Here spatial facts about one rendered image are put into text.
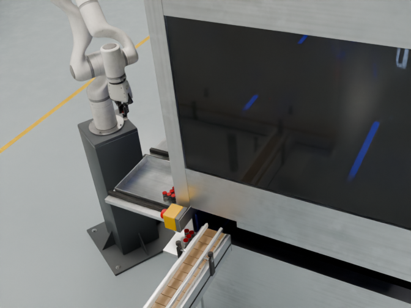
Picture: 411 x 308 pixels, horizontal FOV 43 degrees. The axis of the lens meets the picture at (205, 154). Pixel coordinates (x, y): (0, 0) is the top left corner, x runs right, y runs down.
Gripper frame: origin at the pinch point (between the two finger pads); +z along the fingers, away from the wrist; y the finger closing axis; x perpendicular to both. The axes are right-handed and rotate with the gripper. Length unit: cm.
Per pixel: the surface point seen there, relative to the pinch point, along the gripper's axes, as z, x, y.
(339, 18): -70, 34, -107
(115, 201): 26.4, 31.7, -12.0
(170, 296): 22, 68, -64
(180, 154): -13, 34, -53
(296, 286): 39, 34, -97
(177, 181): 2, 34, -49
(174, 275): 22, 60, -60
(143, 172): 26.2, 9.9, -12.5
